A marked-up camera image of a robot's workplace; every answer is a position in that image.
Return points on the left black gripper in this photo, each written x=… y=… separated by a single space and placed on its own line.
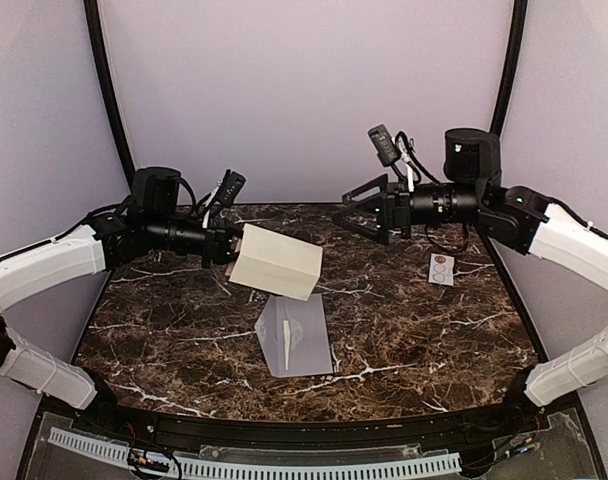
x=217 y=245

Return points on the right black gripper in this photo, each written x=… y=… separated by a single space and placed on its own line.
x=398 y=215

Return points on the beige decorated letter paper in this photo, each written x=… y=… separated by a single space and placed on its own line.
x=286 y=343

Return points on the grey envelope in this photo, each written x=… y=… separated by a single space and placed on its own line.
x=310 y=350

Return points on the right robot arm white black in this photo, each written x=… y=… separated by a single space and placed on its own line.
x=522 y=219

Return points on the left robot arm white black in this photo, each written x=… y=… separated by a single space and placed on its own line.
x=105 y=239

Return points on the white sticker sheet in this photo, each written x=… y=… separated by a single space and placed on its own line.
x=441 y=269

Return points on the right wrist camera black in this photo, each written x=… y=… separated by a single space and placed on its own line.
x=387 y=152

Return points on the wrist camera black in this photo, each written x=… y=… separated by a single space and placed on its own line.
x=231 y=185
x=387 y=152

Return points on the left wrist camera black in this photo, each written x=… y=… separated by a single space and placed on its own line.
x=231 y=185

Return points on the black front table rail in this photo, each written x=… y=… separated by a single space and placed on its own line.
x=186 y=433

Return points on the white slotted cable duct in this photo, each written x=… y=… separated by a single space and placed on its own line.
x=222 y=463

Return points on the right black frame post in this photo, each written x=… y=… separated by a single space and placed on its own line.
x=510 y=65

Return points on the black frame post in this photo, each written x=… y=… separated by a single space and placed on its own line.
x=107 y=88
x=510 y=65

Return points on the left black frame post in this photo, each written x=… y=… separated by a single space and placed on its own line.
x=107 y=88

